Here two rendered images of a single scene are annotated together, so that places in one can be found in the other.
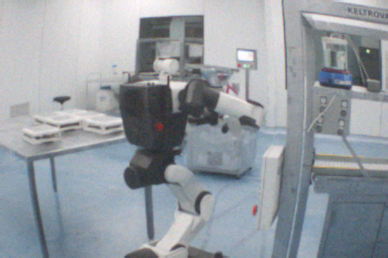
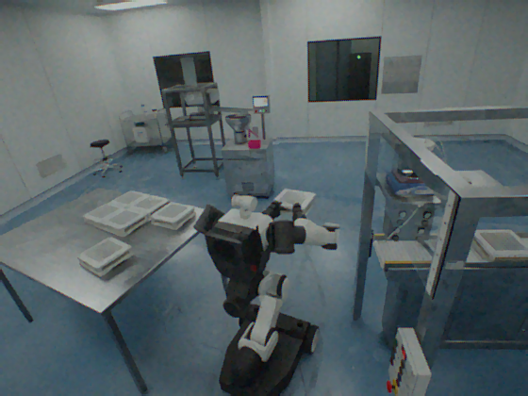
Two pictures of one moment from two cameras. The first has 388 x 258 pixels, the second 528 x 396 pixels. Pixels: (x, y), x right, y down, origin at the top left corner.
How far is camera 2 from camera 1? 111 cm
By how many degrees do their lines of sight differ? 20
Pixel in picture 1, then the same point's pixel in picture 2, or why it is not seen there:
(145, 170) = (243, 300)
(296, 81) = (448, 292)
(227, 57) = (234, 89)
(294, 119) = (437, 321)
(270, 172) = (421, 384)
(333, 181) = (407, 272)
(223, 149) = (254, 179)
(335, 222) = (408, 298)
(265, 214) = not seen: outside the picture
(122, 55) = (146, 93)
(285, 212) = not seen: hidden behind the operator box
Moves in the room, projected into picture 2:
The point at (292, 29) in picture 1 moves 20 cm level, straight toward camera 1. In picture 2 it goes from (459, 241) to (516, 299)
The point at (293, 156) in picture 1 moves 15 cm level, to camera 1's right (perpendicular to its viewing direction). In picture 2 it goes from (430, 346) to (468, 335)
